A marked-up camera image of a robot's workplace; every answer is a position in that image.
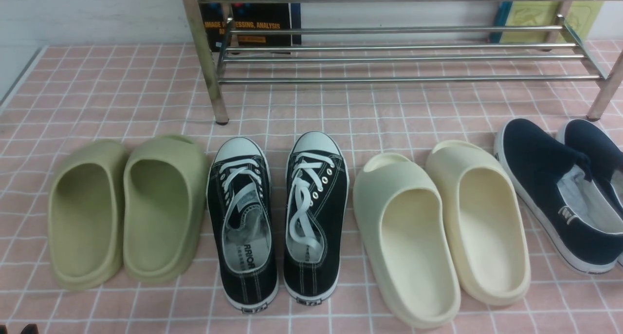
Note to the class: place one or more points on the black canvas sneaker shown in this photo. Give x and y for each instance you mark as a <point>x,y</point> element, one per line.
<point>317,185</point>
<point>238,195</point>

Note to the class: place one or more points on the silver metal shoe rack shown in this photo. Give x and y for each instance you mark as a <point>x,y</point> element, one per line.
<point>562,44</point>

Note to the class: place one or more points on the navy left slip-on shoe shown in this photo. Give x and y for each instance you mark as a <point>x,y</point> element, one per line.
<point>522,149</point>

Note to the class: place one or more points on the navy slip-on shoe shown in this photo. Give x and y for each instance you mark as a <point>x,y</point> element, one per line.
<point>594,149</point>
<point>522,149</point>

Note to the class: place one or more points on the navy right slip-on shoe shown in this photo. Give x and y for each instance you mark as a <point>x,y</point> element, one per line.
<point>594,149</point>

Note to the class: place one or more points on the cream left slide slipper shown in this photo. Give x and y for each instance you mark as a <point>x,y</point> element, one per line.
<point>398,210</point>

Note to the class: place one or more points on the cream slide slipper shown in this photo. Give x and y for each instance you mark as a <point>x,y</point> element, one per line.
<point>482,222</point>
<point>398,210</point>

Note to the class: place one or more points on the green right slide slipper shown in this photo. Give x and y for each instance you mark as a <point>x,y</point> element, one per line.
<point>164,185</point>

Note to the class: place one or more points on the green slide slipper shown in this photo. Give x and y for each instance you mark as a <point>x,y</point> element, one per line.
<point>164,185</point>
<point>85,215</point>

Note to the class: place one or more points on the cream right slide slipper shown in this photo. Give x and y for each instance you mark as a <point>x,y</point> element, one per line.
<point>482,222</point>

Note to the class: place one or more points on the green left slide slipper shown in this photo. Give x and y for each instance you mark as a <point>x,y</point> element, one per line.
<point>85,215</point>

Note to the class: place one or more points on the teal yellow book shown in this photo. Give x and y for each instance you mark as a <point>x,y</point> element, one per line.
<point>581,17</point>

